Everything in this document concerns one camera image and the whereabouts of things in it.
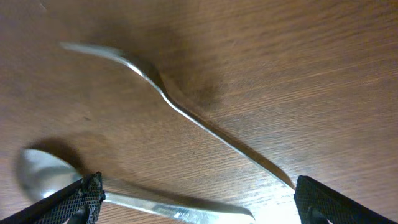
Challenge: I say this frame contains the large metal spoon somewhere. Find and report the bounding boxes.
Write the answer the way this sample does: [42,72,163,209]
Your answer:
[17,149,255,224]

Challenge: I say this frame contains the metal fork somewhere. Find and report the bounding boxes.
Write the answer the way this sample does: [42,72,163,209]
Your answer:
[60,42,295,190]

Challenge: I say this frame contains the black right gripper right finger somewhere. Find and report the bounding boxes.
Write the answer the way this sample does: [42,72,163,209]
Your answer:
[294,175,396,224]

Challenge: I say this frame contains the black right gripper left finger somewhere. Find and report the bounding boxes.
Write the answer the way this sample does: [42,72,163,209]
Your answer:
[1,172,106,224]

